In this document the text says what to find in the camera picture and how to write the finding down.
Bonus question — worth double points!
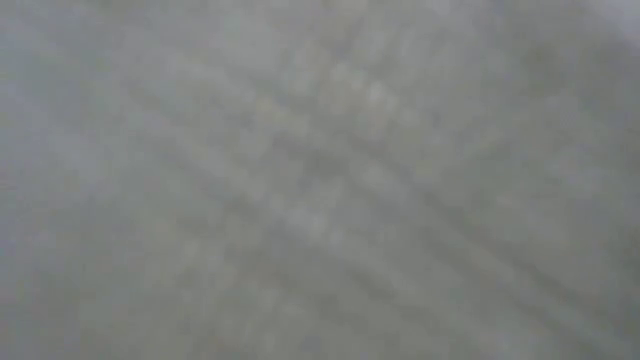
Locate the plain white towel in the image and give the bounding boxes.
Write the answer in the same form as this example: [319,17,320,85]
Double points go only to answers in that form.
[0,0,640,360]

